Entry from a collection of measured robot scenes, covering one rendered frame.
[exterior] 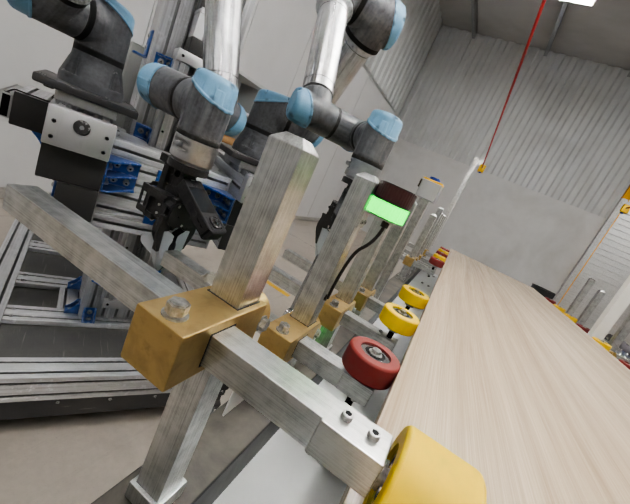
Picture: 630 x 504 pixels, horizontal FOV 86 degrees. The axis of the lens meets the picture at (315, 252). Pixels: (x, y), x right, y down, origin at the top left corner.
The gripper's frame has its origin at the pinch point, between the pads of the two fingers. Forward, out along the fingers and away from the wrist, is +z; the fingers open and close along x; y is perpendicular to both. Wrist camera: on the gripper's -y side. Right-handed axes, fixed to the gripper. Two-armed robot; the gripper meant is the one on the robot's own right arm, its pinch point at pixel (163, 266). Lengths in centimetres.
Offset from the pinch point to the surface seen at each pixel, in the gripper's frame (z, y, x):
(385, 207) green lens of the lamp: -28.3, -32.7, -1.1
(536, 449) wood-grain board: -9, -65, -3
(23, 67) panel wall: -2, 231, -84
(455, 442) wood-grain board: -9, -54, 8
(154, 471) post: 6.4, -28.5, 22.7
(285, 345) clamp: -4.5, -30.2, 5.0
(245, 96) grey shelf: -55, 208, -263
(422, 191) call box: -35, -26, -77
